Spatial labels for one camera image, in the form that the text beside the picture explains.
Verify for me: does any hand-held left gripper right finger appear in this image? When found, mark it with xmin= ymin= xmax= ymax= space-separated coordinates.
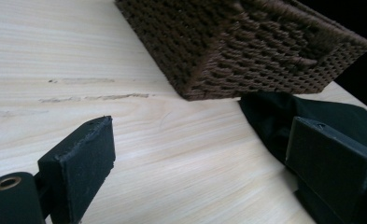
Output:
xmin=284 ymin=116 xmax=367 ymax=224

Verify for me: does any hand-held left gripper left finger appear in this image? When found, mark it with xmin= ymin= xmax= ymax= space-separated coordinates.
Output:
xmin=36 ymin=115 xmax=117 ymax=224

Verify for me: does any black cloth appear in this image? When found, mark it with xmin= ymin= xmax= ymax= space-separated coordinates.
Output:
xmin=238 ymin=91 xmax=367 ymax=166

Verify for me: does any brown woven basket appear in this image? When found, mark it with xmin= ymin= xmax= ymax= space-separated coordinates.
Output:
xmin=114 ymin=0 xmax=367 ymax=102

